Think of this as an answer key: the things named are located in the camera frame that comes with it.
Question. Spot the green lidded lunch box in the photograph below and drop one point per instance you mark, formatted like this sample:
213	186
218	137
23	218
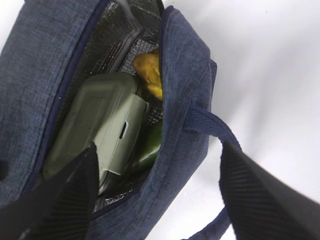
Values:
108	112

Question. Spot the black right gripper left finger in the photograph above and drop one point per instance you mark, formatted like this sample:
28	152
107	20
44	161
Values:
60	208

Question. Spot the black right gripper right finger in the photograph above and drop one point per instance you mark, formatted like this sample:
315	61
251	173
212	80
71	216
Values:
260	206

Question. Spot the green cucumber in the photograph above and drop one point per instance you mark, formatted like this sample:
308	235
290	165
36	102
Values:
147	149

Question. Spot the dark blue lunch bag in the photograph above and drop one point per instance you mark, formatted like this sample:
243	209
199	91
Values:
37	64

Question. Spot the yellow squash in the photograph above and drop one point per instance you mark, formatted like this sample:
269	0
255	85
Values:
147	67

